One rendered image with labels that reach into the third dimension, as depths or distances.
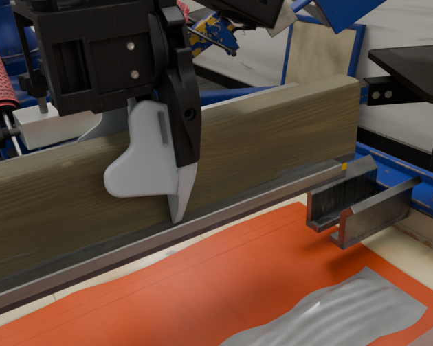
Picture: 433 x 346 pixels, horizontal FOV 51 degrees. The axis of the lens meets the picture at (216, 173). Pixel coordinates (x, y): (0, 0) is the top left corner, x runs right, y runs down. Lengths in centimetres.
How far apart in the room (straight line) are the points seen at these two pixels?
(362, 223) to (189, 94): 26
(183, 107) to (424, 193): 33
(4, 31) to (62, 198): 80
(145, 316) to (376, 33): 252
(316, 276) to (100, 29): 32
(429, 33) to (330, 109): 224
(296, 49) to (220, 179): 288
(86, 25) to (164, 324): 27
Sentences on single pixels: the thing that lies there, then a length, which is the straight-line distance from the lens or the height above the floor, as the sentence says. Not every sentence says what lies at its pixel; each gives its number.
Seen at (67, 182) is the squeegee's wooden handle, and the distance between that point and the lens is 29.
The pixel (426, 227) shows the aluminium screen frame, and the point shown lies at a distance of 52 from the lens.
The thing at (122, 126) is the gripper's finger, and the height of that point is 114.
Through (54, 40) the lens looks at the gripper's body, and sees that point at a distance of 25.
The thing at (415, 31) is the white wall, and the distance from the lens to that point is 266.
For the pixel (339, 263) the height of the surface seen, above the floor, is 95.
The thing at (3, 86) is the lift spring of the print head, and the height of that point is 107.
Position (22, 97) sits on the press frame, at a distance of 81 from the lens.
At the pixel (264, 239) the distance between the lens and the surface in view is 51.
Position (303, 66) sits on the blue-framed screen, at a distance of 315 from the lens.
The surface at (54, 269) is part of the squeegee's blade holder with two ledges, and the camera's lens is 31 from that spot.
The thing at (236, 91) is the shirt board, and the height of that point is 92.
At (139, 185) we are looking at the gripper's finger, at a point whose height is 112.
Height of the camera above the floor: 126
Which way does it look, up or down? 28 degrees down
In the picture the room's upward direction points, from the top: 4 degrees counter-clockwise
